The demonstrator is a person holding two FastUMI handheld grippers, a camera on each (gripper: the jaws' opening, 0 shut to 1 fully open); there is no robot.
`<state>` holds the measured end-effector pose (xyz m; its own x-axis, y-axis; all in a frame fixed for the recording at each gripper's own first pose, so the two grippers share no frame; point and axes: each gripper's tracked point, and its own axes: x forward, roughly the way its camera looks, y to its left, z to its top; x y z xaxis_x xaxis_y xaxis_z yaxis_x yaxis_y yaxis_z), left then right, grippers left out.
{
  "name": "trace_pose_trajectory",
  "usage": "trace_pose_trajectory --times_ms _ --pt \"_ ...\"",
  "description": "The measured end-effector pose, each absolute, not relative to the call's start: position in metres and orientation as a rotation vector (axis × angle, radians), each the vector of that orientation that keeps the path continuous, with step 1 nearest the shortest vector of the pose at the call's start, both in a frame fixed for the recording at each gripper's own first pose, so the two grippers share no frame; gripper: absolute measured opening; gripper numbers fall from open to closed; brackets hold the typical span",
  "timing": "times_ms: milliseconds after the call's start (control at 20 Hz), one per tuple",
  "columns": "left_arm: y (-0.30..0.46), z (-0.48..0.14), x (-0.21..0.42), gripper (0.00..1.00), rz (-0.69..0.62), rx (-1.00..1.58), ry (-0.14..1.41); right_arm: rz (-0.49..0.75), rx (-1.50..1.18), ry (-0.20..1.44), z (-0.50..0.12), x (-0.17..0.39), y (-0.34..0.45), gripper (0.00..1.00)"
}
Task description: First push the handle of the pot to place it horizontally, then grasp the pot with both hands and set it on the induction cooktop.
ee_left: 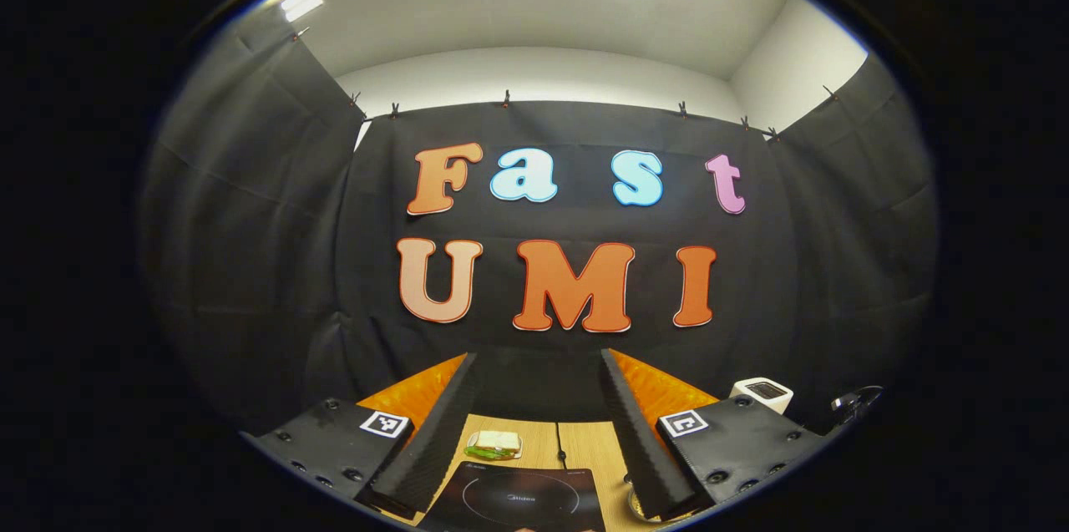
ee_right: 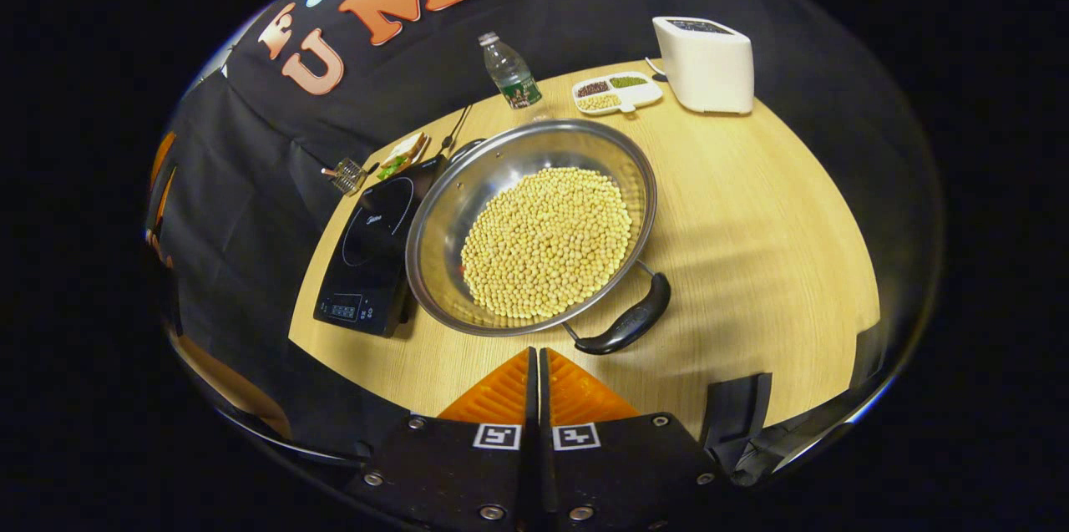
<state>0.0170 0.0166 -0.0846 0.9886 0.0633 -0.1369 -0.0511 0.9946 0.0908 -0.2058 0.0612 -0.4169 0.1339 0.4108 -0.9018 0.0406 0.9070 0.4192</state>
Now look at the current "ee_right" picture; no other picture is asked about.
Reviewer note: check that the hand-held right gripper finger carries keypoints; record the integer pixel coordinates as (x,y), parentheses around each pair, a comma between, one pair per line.
(532,398)
(544,398)

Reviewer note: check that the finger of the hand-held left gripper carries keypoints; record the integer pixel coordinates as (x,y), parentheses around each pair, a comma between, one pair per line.
(161,156)

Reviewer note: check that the pile of yellow soybeans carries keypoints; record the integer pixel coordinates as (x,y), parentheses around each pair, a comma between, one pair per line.
(543,244)

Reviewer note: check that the black induction cooktop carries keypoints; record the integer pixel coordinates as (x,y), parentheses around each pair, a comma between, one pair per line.
(367,265)

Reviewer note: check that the sandwich with lettuce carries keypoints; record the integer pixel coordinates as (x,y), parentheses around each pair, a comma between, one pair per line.
(405,152)

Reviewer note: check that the white divided bean tray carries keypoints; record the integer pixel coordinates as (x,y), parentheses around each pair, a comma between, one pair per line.
(643,94)

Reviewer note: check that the clear plastic water bottle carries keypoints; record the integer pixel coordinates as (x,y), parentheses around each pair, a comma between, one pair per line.
(511,77)

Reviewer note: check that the white kitchen appliance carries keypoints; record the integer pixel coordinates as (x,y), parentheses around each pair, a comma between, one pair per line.
(710,68)

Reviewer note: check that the black backdrop cloth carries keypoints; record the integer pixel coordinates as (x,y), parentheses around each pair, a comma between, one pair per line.
(585,14)

